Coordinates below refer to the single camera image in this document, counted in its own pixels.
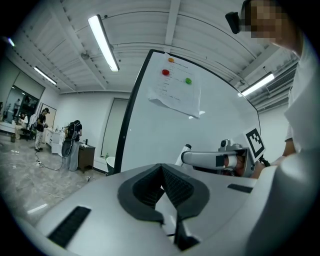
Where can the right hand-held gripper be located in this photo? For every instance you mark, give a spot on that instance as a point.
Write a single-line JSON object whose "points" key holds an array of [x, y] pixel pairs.
{"points": [[255, 143]]}

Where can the person's head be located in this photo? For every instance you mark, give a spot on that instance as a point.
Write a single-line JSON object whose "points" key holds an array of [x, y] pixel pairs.
{"points": [[270, 22]]}

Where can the person's white shirt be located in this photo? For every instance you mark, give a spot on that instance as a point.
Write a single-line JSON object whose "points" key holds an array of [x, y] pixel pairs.
{"points": [[306, 105]]}

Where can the orange round magnet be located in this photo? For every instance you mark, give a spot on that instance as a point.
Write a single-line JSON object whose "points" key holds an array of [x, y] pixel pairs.
{"points": [[171, 60]]}

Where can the person's right hand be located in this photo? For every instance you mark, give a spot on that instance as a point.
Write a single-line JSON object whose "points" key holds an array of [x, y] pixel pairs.
{"points": [[240, 163]]}

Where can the green round magnet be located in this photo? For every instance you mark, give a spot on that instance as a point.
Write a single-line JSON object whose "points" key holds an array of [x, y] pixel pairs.
{"points": [[188, 80]]}

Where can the long ceiling light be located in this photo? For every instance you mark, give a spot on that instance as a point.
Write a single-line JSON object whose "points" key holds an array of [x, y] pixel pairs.
{"points": [[45, 75], [257, 85], [103, 43]]}

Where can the red round magnet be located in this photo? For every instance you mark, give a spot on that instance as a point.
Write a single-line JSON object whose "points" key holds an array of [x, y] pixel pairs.
{"points": [[165, 72]]}

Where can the black head camera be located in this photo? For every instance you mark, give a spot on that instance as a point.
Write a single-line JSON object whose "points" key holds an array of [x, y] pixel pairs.
{"points": [[233, 22]]}

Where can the ceiling air vent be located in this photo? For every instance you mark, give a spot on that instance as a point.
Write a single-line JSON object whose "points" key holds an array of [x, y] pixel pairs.
{"points": [[281, 80]]}

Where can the black-framed whiteboard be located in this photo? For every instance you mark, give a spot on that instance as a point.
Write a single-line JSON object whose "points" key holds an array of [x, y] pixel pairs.
{"points": [[220, 120]]}

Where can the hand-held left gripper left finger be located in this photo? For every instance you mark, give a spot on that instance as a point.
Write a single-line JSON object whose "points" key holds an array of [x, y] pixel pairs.
{"points": [[140, 200]]}

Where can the white paper sheet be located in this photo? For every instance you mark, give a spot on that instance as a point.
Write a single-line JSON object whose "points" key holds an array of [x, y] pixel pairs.
{"points": [[178, 92]]}

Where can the white power strip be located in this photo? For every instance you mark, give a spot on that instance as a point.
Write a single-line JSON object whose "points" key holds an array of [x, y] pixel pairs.
{"points": [[38, 163]]}

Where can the person's right forearm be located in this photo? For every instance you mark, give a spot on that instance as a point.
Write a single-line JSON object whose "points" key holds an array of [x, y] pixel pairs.
{"points": [[262, 171]]}

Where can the grey window blind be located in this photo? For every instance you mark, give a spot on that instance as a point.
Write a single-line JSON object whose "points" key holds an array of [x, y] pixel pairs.
{"points": [[115, 127]]}

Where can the white round bin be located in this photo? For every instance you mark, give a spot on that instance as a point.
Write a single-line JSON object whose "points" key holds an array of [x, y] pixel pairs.
{"points": [[111, 165]]}

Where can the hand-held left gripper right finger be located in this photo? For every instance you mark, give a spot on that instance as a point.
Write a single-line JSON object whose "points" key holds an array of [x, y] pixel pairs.
{"points": [[190, 200]]}

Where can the white low cabinet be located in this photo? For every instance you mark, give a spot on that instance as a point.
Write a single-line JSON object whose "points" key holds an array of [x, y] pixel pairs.
{"points": [[53, 141]]}

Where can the dark wooden cabinet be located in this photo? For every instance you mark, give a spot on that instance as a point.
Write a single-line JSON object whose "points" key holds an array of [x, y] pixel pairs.
{"points": [[86, 156]]}

